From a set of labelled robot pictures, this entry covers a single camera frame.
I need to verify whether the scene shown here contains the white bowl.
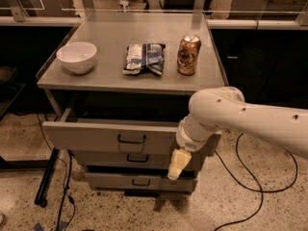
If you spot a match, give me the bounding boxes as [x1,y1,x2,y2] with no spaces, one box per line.
[56,41,97,74]

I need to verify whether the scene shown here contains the orange soda can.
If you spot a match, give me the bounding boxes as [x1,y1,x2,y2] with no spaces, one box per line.
[177,34,201,76]

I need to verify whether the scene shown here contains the grey top drawer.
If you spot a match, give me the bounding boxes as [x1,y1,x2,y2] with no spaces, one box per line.
[42,109,178,155]

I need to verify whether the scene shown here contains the black floor cable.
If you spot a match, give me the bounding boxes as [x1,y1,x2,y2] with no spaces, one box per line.
[213,132,299,231]

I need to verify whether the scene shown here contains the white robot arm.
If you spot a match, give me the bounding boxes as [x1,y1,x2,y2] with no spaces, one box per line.
[167,87,308,180]

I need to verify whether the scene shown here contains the grey middle drawer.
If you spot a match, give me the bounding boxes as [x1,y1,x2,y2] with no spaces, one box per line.
[72,149,207,171]

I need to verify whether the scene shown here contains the grey drawer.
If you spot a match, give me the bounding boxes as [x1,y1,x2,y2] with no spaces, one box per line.
[85,166,197,193]
[72,149,207,171]
[42,109,178,155]

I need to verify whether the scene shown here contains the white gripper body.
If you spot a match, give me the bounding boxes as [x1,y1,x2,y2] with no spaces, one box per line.
[176,115,221,152]

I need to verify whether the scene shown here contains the black stand leg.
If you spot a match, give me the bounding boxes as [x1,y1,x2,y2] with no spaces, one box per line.
[35,148,59,208]

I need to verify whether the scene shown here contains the blue white snack bag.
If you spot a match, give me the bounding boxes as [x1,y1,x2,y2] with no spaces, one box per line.
[123,43,166,76]

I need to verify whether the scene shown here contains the grey bottom drawer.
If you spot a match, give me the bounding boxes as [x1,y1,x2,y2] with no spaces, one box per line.
[85,166,197,193]

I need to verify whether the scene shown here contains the black cable bundle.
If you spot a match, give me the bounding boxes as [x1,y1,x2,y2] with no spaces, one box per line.
[36,113,77,231]

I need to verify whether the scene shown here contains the grey drawer cabinet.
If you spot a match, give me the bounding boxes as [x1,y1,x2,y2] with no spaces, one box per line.
[38,12,226,179]

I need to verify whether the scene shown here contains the white horizontal rail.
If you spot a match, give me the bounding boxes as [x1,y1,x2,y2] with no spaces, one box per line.
[0,16,308,31]

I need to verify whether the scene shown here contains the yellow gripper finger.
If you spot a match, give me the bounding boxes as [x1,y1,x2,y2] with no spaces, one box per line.
[167,149,192,180]

